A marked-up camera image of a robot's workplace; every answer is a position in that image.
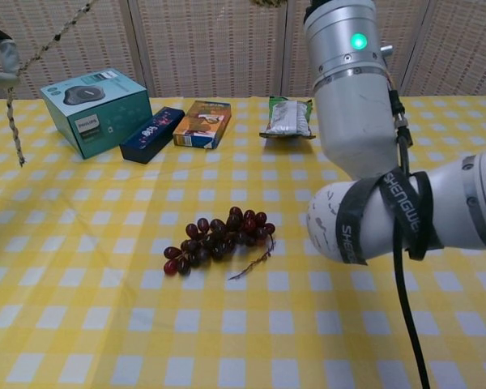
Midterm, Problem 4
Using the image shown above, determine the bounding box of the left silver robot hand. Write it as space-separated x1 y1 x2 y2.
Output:
0 18 21 88

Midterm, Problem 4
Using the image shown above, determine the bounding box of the speckled beige braided rope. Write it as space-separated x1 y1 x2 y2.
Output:
6 0 288 169

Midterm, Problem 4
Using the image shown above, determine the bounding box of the teal Philips speaker box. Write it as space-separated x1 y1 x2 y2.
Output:
39 67 153 160

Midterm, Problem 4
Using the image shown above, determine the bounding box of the dark blue slim box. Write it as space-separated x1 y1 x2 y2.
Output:
119 106 186 165

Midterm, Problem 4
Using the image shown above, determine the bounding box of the woven beige folding screen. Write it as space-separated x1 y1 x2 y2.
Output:
0 0 486 100

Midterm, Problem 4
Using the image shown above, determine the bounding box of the orange printed carton box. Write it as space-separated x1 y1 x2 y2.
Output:
173 100 232 150

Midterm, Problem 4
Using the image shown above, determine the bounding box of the dark red grape bunch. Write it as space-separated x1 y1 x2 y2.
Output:
163 206 277 281

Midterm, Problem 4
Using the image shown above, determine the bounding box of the green silver snack bag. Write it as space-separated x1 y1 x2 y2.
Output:
258 96 317 141

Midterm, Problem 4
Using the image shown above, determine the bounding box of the yellow white checked tablecloth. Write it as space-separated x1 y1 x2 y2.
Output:
0 96 486 389

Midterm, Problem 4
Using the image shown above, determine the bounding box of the black printed velcro strap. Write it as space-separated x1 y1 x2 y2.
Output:
335 170 442 267

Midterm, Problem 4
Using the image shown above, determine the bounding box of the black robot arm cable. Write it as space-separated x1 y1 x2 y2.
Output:
388 88 433 389

